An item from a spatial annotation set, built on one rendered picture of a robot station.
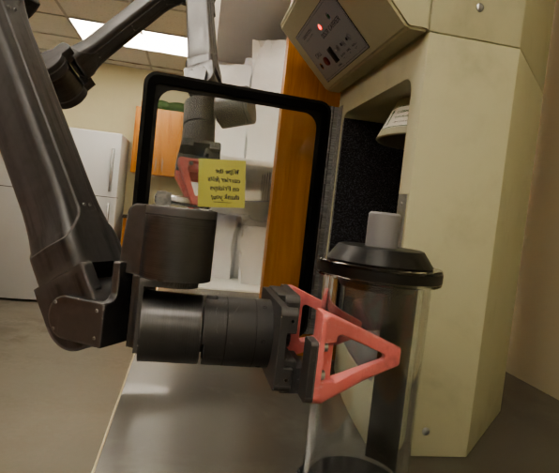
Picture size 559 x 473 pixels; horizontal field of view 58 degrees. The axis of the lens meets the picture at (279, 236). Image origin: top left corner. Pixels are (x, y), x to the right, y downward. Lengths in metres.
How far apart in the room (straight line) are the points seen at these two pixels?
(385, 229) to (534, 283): 0.68
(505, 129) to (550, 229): 0.46
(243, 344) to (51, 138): 0.25
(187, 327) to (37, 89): 0.26
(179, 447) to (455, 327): 0.33
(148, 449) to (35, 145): 0.32
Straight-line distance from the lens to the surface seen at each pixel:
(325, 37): 0.76
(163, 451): 0.58
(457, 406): 0.64
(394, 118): 0.70
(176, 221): 0.39
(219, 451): 0.58
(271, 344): 0.41
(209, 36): 1.09
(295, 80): 0.93
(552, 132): 1.10
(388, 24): 0.62
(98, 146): 5.49
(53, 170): 0.47
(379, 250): 0.41
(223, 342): 0.40
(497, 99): 0.63
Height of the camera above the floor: 1.20
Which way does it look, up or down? 3 degrees down
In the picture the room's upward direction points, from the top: 6 degrees clockwise
